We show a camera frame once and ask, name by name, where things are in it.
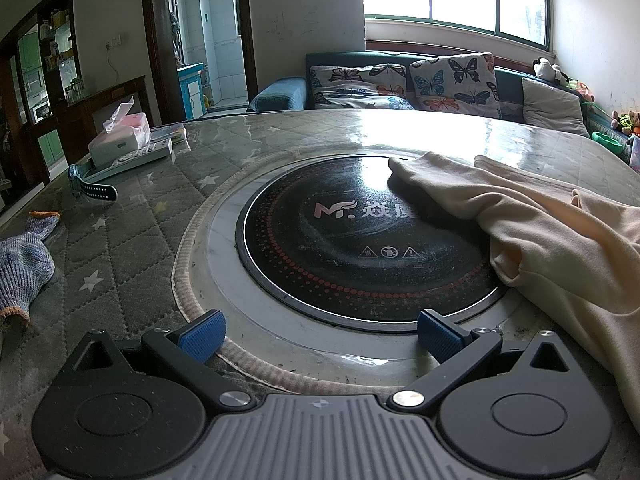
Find white flat box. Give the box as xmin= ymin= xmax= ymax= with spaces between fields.
xmin=150 ymin=122 xmax=188 ymax=144

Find green plastic basket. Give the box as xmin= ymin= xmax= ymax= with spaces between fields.
xmin=591 ymin=131 xmax=628 ymax=157

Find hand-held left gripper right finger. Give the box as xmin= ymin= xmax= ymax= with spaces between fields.
xmin=387 ymin=309 xmax=572 ymax=416

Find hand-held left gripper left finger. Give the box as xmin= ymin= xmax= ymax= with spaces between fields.
xmin=65 ymin=309 xmax=254 ymax=409

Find dark wooden door frame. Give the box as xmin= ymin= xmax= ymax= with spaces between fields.
xmin=140 ymin=0 xmax=258 ymax=123

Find dark teal sofa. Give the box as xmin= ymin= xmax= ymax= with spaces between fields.
xmin=247 ymin=50 xmax=640 ymax=161

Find blue sofa armrest cover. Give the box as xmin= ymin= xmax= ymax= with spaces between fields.
xmin=248 ymin=77 xmax=307 ymax=112

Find round black induction cooktop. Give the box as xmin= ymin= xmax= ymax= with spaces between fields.
xmin=235 ymin=152 xmax=503 ymax=333

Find white pink tissue box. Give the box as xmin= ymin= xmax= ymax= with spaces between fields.
xmin=88 ymin=96 xmax=152 ymax=168

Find white remote control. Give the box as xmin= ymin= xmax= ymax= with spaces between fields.
xmin=95 ymin=139 xmax=175 ymax=181

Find square butterfly print cushion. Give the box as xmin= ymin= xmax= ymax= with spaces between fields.
xmin=409 ymin=52 xmax=502 ymax=120

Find panda plush toy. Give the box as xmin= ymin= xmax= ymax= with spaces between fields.
xmin=532 ymin=57 xmax=571 ymax=86

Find dark wooden cabinet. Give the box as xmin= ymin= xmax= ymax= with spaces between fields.
xmin=0 ymin=0 xmax=151 ymax=211

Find small plush toys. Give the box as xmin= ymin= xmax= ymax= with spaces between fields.
xmin=610 ymin=109 xmax=640 ymax=137

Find plain grey pillow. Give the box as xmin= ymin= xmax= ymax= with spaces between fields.
xmin=521 ymin=77 xmax=592 ymax=138

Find wide butterfly print cushion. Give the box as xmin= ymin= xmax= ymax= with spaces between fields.
xmin=307 ymin=62 xmax=416 ymax=111

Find blue grey knitted glove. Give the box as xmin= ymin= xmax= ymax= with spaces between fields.
xmin=0 ymin=211 xmax=62 ymax=331

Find cream garment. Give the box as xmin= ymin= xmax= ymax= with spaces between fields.
xmin=387 ymin=150 xmax=640 ymax=433

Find blue white small cabinet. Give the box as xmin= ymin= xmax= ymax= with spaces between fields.
xmin=177 ymin=62 xmax=206 ymax=121

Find dark band smartwatch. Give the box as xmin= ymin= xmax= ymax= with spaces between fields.
xmin=68 ymin=164 xmax=119 ymax=204

